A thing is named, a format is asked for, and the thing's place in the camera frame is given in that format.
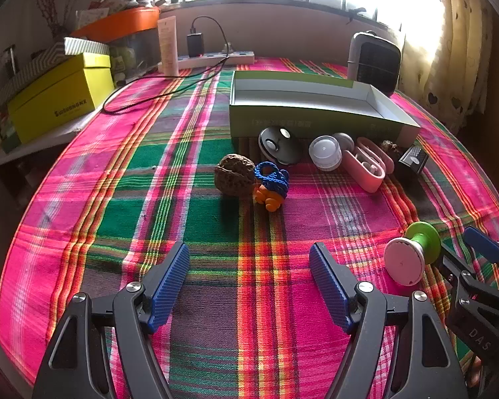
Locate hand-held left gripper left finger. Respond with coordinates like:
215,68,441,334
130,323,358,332
32,241,191,399

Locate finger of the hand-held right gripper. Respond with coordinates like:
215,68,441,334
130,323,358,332
436,244,483,296
462,226,499,267

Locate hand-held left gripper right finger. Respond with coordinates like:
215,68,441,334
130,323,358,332
309,242,468,399

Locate green white spool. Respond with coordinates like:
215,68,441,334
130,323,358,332
384,221,441,287

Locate black rectangular device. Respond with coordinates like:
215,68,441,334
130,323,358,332
397,143,430,179

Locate blue orange crochet toy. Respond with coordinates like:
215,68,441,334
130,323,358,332
253,161,290,212

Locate large brown walnut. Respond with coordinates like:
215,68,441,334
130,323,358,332
214,154,258,194

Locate small brown fibrous ball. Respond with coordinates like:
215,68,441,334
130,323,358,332
379,140,402,161

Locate white egg-shaped ball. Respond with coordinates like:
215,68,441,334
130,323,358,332
333,132,355,152

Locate black round case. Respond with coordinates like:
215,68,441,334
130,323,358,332
258,127,304,166

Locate green cardboard box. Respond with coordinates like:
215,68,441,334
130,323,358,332
229,70,421,148

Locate pink green plaid tablecloth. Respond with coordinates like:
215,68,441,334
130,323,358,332
0,56,499,399

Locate white side shelf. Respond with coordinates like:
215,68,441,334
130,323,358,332
0,108,104,171

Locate cream heart-print curtain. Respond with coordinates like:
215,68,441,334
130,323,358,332
399,0,495,134

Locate yellow shoebox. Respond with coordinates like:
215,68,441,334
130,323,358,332
7,53,116,143

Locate white power strip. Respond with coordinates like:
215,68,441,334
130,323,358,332
157,51,255,73

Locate clear storage container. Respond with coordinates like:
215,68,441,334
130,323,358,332
108,29,161,77

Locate beige cosmetic tube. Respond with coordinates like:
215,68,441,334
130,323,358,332
158,16,179,76

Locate black charger adapter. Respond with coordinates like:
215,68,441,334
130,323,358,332
186,32,204,58

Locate grey white striped box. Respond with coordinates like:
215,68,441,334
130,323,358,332
0,37,111,92

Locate dried red branches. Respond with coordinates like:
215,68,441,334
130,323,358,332
29,0,73,38

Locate black charger cable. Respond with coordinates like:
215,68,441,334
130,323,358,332
102,16,234,114

